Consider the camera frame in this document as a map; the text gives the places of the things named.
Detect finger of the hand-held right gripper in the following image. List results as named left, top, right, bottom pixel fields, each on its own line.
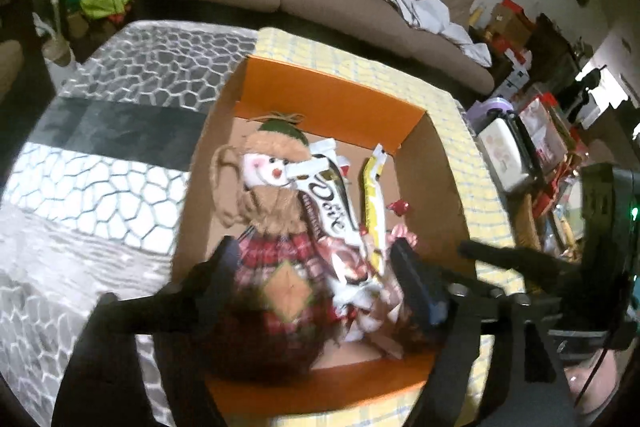
left=457, top=239, right=573, bottom=293

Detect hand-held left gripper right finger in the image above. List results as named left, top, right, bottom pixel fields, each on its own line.
left=390, top=237, right=581, bottom=427

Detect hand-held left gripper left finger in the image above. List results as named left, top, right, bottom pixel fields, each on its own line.
left=50, top=234, right=241, bottom=427

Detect pink candies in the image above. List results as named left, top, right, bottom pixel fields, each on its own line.
left=345, top=199, right=426, bottom=358

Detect yellow chocolate bar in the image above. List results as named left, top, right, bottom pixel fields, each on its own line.
left=360, top=143, right=390, bottom=278

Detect plaid snowman plush doll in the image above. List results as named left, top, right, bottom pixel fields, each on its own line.
left=210, top=112, right=346, bottom=378

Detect white brown chocolate bar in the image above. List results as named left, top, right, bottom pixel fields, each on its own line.
left=290, top=157, right=363, bottom=250

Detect orange cardboard box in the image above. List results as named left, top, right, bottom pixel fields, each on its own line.
left=170, top=54, right=481, bottom=418

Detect grey pebble patterned desktop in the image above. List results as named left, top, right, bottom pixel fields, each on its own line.
left=0, top=19, right=261, bottom=427

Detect person's right hand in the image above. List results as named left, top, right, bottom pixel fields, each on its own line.
left=562, top=352, right=626, bottom=423

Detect wicker basket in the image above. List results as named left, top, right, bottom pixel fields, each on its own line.
left=515, top=194, right=543, bottom=253

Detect white purple small appliance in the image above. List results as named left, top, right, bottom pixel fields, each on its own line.
left=472, top=99, right=543, bottom=195

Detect red gift packaging pile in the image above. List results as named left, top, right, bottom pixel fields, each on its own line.
left=517, top=94, right=576, bottom=178

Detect brown cardboard carton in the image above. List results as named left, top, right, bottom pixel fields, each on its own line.
left=482, top=0, right=533, bottom=52

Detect yellow checked tablecloth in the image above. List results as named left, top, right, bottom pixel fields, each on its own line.
left=252, top=27, right=526, bottom=427

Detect white crumpled clothes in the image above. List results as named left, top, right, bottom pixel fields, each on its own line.
left=385, top=0, right=493, bottom=68

